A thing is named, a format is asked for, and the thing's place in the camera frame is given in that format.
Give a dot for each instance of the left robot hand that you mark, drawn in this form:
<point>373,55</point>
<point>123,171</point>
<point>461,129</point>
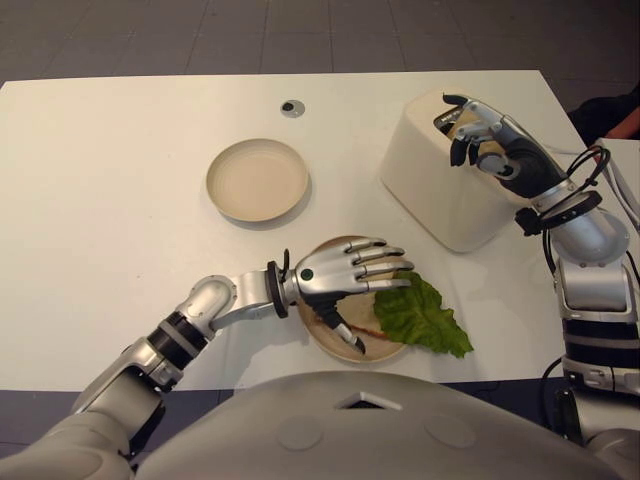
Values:
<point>325,272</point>

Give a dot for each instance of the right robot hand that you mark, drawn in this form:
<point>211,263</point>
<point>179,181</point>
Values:
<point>525,150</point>

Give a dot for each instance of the bread slice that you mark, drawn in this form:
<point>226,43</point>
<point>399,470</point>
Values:
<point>357,312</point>
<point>469,119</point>

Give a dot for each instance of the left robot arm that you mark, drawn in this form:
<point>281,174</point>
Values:
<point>125,385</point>

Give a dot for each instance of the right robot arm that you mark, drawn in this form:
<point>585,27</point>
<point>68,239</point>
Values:
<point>595,290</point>

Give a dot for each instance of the beige plate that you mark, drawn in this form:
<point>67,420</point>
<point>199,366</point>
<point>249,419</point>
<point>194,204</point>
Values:
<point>330,340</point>
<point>257,180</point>

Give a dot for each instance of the person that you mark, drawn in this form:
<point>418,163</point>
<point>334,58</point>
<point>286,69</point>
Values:
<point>602,117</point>

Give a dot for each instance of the cream toaster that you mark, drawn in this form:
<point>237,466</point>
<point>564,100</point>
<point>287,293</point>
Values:
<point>430,185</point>

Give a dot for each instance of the green lettuce leaf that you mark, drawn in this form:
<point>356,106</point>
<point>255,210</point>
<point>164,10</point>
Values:
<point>420,315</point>

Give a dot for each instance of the robot body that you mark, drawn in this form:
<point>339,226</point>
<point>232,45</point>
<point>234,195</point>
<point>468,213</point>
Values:
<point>370,440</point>

